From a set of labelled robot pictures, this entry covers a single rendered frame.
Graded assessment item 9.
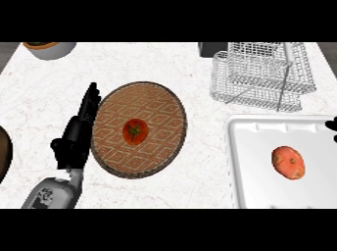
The dark grey block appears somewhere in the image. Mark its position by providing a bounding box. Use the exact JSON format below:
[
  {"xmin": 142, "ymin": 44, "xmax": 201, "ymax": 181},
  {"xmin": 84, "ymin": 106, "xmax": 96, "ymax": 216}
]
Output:
[{"xmin": 197, "ymin": 41, "xmax": 232, "ymax": 59}]

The orange squash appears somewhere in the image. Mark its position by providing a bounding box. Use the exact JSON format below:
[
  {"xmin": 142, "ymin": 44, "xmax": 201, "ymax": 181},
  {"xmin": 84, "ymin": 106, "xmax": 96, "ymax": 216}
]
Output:
[{"xmin": 271, "ymin": 145, "xmax": 306, "ymax": 180}]

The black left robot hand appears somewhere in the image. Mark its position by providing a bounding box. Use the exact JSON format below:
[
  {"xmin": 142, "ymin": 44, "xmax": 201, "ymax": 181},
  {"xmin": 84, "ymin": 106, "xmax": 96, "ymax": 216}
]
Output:
[{"xmin": 49, "ymin": 81, "xmax": 102, "ymax": 171}]

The round brown patterned placemat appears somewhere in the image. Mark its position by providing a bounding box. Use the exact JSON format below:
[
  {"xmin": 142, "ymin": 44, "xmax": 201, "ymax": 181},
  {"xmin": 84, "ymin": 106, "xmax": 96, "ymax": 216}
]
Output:
[{"xmin": 90, "ymin": 80, "xmax": 189, "ymax": 180}]

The white wire tiered basket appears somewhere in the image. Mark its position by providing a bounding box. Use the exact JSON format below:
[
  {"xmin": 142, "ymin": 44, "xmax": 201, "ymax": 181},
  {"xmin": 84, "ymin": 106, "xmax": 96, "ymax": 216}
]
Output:
[{"xmin": 209, "ymin": 41, "xmax": 318, "ymax": 114}]

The white tray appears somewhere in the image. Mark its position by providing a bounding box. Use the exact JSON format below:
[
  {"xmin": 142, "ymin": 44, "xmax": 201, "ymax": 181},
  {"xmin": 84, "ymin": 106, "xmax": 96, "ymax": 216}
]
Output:
[{"xmin": 225, "ymin": 114, "xmax": 337, "ymax": 210}]

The grey bowl with orange rim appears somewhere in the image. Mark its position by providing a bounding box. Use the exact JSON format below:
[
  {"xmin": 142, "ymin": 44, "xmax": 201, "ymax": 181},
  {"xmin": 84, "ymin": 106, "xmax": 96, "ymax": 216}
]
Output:
[{"xmin": 22, "ymin": 41, "xmax": 78, "ymax": 62}]

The red tomato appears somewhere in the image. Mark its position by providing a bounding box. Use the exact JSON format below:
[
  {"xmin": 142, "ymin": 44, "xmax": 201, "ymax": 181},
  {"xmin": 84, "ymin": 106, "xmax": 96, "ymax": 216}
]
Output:
[{"xmin": 121, "ymin": 118, "xmax": 151, "ymax": 146}]

